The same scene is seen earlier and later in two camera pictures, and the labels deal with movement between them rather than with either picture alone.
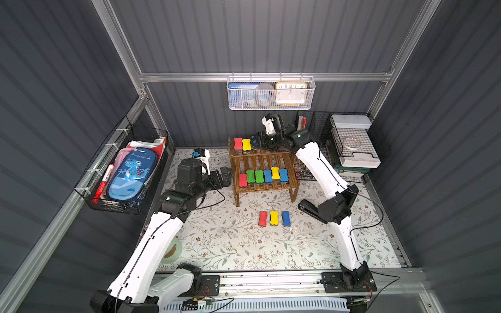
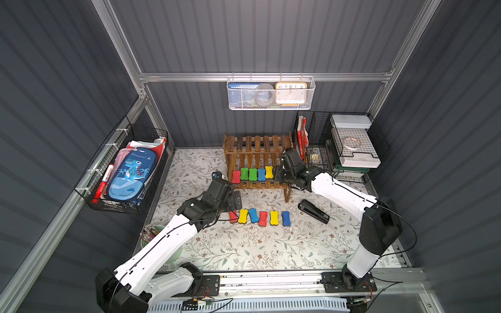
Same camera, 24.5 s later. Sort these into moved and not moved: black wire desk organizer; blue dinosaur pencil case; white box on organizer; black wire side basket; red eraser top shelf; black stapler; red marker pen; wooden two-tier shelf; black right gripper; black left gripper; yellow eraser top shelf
Moved: red eraser top shelf; black right gripper; wooden two-tier shelf; yellow eraser top shelf; black left gripper
Not moved: blue dinosaur pencil case; white box on organizer; black stapler; black wire side basket; black wire desk organizer; red marker pen
